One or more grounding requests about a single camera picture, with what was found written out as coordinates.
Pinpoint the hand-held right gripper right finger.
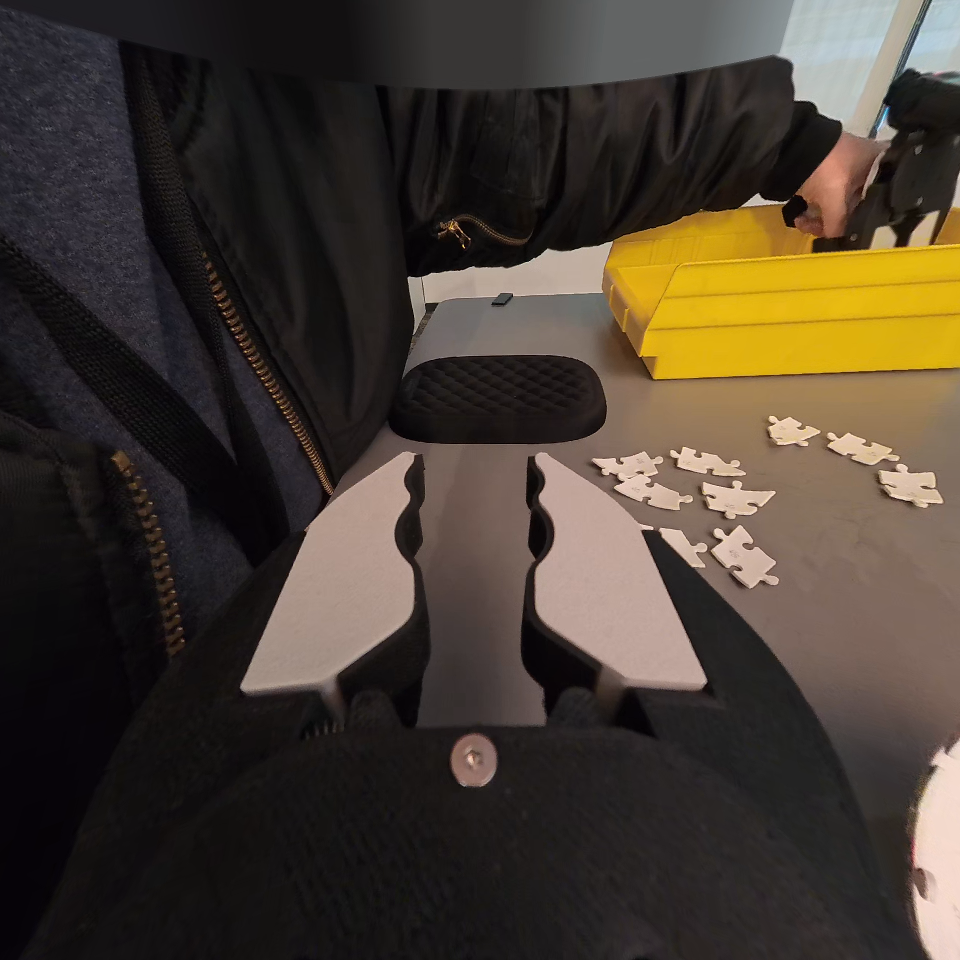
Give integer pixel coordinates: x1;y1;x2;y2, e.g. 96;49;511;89
521;452;710;693

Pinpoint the spread of white jigsaw pieces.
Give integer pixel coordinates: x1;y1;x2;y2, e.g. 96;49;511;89
591;415;946;590

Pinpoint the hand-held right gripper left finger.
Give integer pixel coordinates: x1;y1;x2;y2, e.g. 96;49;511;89
240;452;431;697

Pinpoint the partly built puzzle ball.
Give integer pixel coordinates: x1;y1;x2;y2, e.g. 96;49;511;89
908;739;960;960

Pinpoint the yellow plastic bin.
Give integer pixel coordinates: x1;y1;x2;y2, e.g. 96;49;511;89
602;204;960;381

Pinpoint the large window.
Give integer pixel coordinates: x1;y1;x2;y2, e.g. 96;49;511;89
776;0;960;140

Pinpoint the person's left hand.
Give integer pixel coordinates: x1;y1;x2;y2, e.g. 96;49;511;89
796;134;889;236

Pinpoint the person's left forearm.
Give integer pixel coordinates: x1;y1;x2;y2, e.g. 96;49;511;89
525;56;845;253

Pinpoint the person's jacketed torso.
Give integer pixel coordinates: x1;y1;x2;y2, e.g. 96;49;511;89
0;8;541;960

